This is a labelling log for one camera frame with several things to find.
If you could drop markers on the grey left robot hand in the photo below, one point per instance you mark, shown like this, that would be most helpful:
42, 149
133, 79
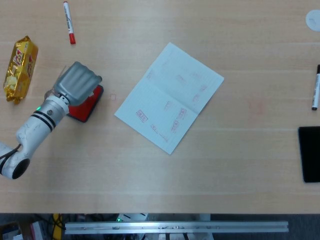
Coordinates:
77, 83

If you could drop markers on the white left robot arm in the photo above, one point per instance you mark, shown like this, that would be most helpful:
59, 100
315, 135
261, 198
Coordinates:
35, 125

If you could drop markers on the open lined notebook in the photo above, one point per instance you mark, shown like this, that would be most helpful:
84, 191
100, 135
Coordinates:
170, 95

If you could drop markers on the golden snack packet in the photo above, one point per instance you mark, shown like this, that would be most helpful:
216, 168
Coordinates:
21, 67

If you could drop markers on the red whiteboard marker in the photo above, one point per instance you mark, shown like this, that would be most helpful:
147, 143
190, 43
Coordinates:
68, 20

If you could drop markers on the black whiteboard marker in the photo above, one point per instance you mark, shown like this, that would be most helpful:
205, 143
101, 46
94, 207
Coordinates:
316, 92

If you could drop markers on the black smartphone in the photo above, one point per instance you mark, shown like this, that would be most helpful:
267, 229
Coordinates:
311, 155

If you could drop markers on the white round grommet cover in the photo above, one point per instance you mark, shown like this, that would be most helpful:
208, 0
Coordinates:
313, 20

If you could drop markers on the aluminium rail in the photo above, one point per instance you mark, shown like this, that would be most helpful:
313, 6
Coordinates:
175, 227

